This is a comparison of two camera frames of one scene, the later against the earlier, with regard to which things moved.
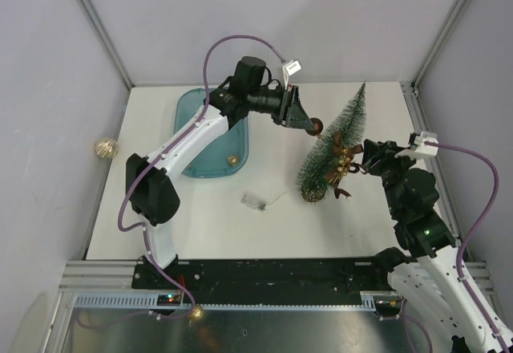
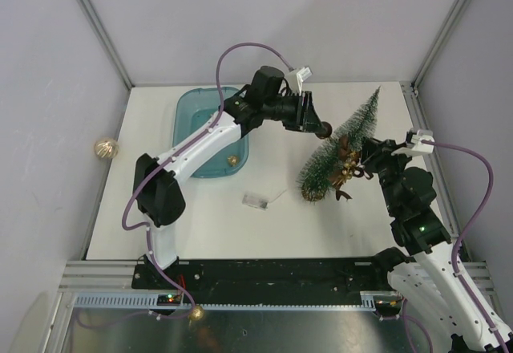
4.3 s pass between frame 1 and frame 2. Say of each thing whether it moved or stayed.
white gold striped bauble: stayed
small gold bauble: stayed
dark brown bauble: moved
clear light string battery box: stayed
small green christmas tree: moved
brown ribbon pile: moved
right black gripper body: stayed
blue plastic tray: stayed
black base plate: stayed
